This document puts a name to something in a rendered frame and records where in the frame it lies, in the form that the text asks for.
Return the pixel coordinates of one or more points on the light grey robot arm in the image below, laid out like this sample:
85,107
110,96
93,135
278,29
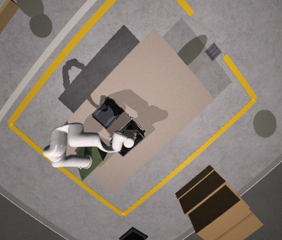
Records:
57,147

